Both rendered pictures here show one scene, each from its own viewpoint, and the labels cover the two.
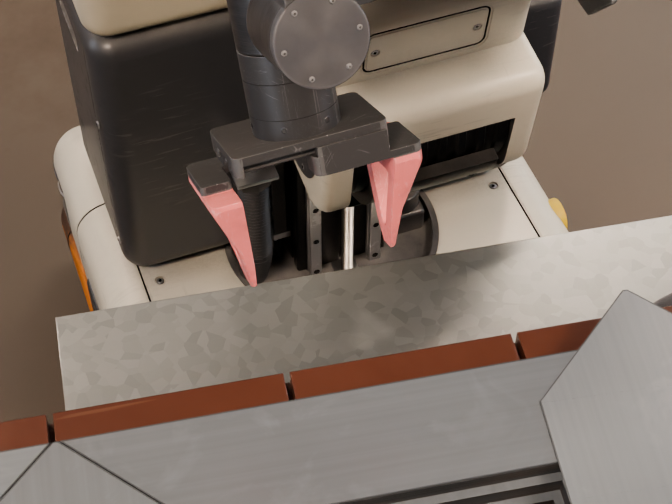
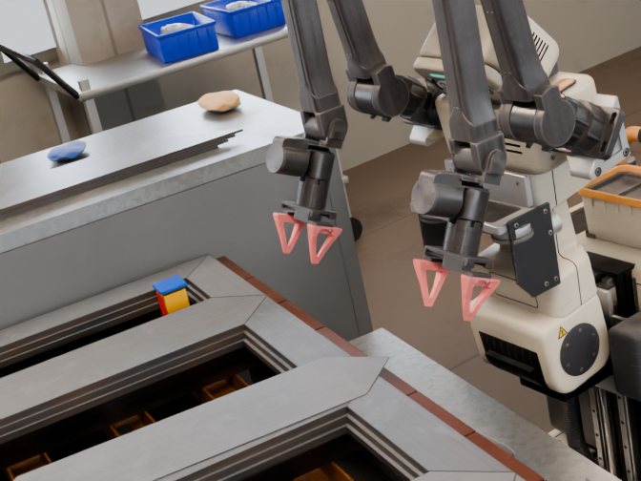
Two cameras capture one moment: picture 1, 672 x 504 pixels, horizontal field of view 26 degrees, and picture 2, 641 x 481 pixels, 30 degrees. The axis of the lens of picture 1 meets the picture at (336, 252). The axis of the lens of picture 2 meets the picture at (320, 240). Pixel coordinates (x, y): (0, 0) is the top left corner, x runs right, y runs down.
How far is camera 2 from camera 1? 208 cm
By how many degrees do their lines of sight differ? 68
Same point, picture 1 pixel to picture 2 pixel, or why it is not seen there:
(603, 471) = (298, 375)
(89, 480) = (254, 303)
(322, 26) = (276, 153)
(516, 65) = (538, 324)
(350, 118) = (312, 208)
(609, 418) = (322, 369)
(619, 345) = (359, 363)
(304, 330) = (408, 371)
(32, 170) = not seen: outside the picture
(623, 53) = not seen: outside the picture
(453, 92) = (510, 318)
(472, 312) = (444, 401)
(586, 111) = not seen: outside the picture
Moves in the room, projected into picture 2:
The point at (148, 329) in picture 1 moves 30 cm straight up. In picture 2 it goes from (387, 345) to (361, 214)
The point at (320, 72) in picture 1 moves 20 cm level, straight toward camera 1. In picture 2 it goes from (271, 166) to (165, 196)
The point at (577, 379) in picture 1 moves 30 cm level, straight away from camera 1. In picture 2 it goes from (338, 360) to (505, 332)
